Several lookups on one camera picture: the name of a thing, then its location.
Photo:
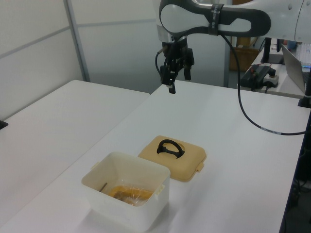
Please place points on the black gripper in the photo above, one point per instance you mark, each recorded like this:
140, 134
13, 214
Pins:
178, 52

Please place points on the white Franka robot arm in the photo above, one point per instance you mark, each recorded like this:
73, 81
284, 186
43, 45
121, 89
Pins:
175, 17

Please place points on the yellow clamp tool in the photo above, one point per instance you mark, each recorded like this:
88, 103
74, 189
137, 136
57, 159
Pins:
115, 190

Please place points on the white plastic tool case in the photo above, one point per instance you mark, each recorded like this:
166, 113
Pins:
121, 218

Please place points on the brown cardboard box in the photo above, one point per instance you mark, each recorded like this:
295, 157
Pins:
243, 58

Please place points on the black power box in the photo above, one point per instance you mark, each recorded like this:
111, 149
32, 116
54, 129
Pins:
253, 75

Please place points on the black monitor stand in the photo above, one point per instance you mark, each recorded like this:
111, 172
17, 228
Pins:
267, 49

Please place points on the grey emergency stop button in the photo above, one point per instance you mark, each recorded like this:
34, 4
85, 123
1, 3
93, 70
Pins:
272, 81

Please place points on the silver laptop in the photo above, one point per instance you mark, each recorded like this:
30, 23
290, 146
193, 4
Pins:
294, 68

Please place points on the clear plastic bag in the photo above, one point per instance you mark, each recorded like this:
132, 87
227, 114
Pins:
136, 191

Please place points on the black table clamp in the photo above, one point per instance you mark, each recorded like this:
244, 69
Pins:
305, 102

